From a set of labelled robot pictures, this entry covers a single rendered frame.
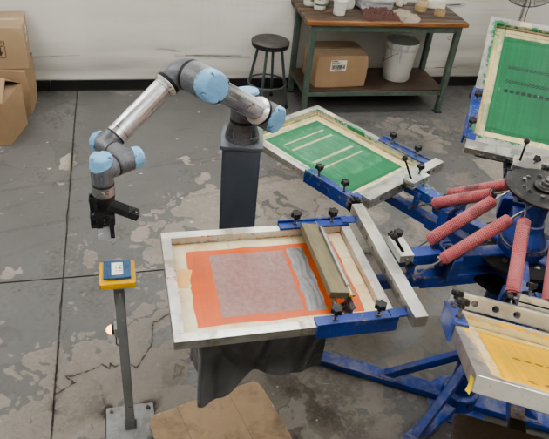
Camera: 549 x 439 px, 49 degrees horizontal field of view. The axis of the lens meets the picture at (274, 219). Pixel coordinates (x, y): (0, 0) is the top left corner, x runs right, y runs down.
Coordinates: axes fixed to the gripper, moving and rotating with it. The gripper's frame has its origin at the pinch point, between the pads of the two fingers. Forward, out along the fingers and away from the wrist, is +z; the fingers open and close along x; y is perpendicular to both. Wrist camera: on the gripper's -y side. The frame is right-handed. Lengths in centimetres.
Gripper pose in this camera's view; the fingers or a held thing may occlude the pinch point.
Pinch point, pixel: (114, 240)
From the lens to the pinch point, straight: 224.9
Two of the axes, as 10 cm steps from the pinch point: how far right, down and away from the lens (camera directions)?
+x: 2.2, 5.9, -7.8
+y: -9.7, 0.6, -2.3
